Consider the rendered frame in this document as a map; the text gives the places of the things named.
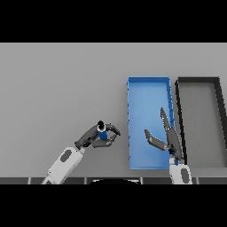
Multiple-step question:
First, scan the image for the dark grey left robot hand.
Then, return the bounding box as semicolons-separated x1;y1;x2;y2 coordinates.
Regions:
74;122;121;150

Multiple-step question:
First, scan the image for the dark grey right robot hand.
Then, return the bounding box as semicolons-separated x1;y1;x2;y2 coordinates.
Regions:
144;106;184;161

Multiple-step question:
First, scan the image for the blue pipe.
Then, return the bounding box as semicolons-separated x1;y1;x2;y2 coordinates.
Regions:
97;120;108;141

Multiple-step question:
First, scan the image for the blue bin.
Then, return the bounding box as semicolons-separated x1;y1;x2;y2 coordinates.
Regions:
127;75;176;170

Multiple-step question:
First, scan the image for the dark grey bin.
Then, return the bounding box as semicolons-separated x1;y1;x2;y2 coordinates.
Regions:
175;76;227;170

